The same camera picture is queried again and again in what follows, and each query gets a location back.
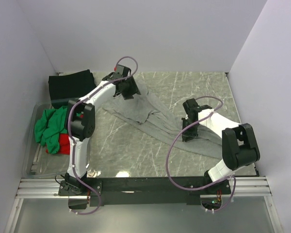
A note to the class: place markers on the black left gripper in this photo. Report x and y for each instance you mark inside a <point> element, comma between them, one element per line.
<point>134,89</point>

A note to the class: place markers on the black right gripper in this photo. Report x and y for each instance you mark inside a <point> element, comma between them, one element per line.
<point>188,135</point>

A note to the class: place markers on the grey t-shirt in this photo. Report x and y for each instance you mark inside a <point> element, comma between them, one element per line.
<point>149,114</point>

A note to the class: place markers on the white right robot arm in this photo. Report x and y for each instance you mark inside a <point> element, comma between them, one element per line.
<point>239,145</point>

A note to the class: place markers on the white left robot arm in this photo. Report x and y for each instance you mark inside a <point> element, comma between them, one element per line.
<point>80,119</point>

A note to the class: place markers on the folded black t-shirt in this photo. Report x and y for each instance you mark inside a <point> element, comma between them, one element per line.
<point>66,87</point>

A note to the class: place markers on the red t-shirt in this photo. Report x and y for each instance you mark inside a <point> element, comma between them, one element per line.
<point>58,145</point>

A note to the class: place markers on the green t-shirt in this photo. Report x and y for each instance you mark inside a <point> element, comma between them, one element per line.
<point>51,123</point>

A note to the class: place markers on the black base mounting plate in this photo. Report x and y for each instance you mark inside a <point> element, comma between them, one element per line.
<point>142,190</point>

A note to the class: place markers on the clear plastic bin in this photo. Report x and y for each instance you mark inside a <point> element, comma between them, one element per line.
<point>38,163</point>

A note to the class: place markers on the aluminium rail frame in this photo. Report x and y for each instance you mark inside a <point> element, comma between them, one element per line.
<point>48,188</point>

